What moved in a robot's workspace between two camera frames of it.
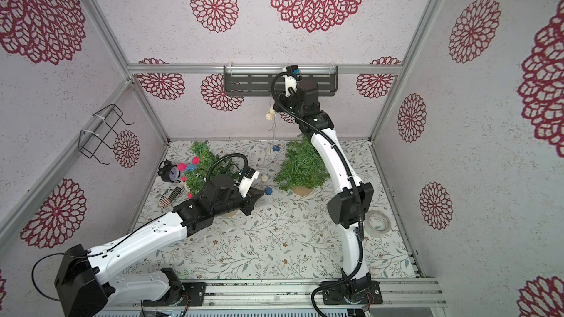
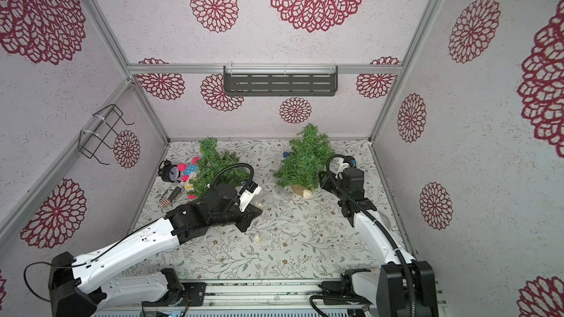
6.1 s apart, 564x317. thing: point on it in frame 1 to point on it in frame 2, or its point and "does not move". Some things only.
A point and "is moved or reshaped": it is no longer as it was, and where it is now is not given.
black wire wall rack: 102,130 does not move
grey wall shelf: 256,81 does not move
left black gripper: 252,196 to 248,215
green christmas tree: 211,164 is moved or reshaped
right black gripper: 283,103 to 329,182
